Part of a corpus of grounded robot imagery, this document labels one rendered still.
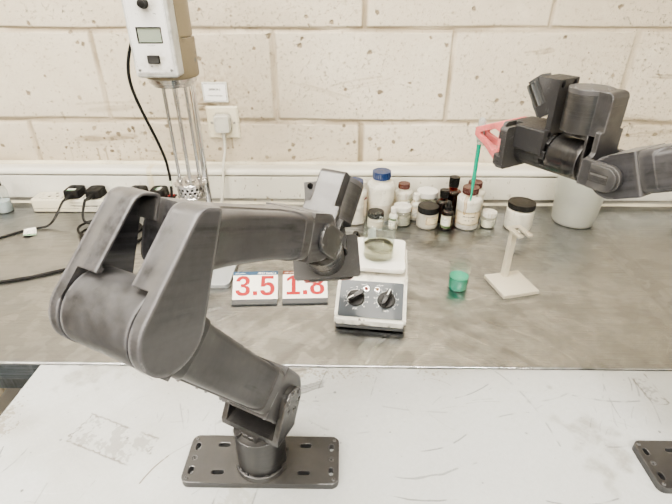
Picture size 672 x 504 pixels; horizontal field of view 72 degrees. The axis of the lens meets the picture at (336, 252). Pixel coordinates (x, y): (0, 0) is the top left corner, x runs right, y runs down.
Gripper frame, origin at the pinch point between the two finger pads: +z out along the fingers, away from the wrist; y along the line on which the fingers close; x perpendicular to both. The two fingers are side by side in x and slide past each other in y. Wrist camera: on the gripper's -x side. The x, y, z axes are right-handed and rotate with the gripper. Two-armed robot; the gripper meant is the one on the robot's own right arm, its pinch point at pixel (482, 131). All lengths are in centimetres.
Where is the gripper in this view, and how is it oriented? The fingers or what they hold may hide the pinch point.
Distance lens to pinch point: 86.2
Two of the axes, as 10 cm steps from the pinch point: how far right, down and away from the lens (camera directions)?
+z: -5.2, -4.2, 7.5
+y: -8.6, 2.6, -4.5
